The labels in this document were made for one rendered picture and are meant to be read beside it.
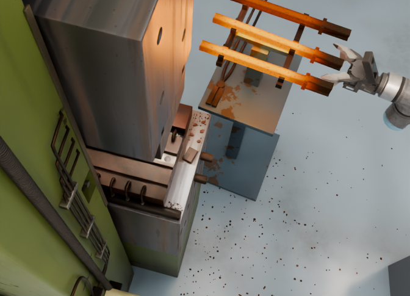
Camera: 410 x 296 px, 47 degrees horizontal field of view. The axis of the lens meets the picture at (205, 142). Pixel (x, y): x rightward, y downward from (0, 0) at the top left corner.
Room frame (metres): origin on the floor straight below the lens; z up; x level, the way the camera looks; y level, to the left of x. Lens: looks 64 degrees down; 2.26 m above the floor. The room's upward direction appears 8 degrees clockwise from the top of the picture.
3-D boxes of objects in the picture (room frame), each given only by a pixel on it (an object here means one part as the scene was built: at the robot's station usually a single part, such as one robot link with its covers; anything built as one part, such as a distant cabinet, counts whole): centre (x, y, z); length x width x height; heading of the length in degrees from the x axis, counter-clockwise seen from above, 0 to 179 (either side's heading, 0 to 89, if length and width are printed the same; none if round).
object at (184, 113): (0.70, 0.12, 0.95); 0.12 x 0.09 x 0.07; 83
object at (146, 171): (0.54, 0.29, 0.96); 0.42 x 0.20 x 0.09; 83
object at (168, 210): (0.42, 0.24, 0.93); 0.40 x 0.03 x 0.03; 83
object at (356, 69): (0.95, -0.50, 0.96); 0.12 x 0.08 x 0.09; 74
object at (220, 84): (1.18, -0.08, 0.73); 0.60 x 0.04 x 0.01; 164
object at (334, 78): (0.92, -0.39, 0.96); 0.09 x 0.03 x 0.06; 110
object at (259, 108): (1.04, -0.15, 0.71); 0.40 x 0.30 x 0.02; 166
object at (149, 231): (0.60, 0.29, 0.69); 0.56 x 0.38 x 0.45; 83
